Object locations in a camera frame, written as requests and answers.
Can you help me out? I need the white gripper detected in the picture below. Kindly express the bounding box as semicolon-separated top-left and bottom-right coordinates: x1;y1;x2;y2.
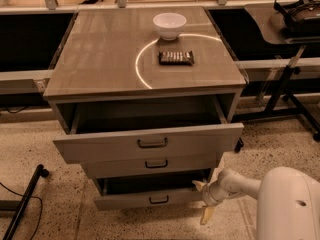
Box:
192;180;232;225

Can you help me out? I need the grey drawer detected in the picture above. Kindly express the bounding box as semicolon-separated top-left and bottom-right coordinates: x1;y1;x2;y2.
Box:
94;168;211;211
54;95;243;164
82;152;222;179

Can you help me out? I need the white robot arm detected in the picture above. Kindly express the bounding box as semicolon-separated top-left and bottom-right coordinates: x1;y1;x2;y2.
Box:
193;167;320;240

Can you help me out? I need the grey drawer cabinet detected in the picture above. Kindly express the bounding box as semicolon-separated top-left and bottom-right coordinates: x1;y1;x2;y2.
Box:
43;5;250;212

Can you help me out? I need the cabinet caster wheel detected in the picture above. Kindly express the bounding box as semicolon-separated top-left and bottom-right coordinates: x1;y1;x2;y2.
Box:
234;138;244;153

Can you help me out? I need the black side table stand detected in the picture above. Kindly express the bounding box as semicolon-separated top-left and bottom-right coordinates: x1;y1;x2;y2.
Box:
233;2;320;142

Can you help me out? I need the dark snack bar packet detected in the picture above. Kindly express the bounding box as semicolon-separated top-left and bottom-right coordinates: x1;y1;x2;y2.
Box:
158;51;195;66

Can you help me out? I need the white bowl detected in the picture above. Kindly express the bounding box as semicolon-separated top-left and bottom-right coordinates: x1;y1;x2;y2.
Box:
153;13;187;41

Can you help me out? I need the black stand leg left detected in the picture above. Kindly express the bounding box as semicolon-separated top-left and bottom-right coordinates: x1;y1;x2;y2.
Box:
0;164;49;240

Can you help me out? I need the black headset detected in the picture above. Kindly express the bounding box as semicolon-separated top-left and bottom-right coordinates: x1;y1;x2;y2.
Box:
273;0;320;36

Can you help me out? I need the black floor cable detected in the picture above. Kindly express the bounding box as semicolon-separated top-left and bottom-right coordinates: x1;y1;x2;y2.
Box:
0;181;44;240

